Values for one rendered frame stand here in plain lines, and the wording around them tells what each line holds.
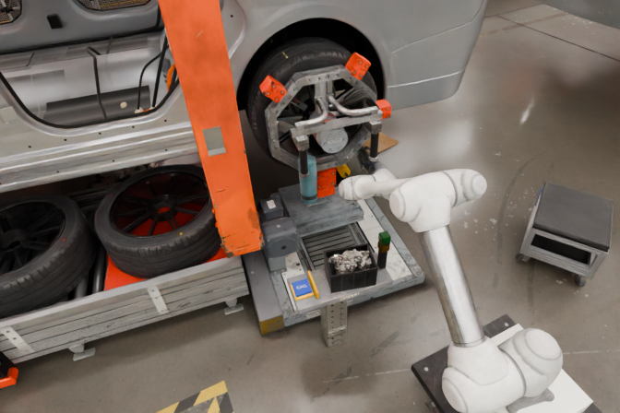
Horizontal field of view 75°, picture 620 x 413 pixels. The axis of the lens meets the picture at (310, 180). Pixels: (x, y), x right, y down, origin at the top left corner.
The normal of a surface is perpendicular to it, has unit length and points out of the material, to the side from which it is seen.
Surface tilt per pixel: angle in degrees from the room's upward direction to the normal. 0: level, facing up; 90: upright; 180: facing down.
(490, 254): 0
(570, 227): 0
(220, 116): 90
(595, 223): 0
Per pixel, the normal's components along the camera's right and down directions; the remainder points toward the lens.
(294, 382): -0.04, -0.77
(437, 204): 0.29, -0.10
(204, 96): 0.31, 0.60
